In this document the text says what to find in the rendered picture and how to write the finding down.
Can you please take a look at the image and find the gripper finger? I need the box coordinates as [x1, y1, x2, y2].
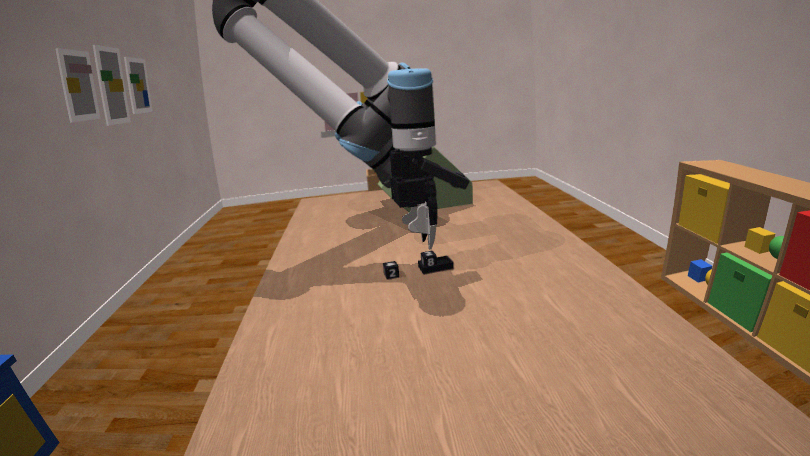
[402, 201, 428, 242]
[408, 188, 437, 250]

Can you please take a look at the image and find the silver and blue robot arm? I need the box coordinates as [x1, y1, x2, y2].
[212, 0, 436, 188]

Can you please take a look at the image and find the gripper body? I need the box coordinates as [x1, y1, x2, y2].
[390, 147, 436, 208]

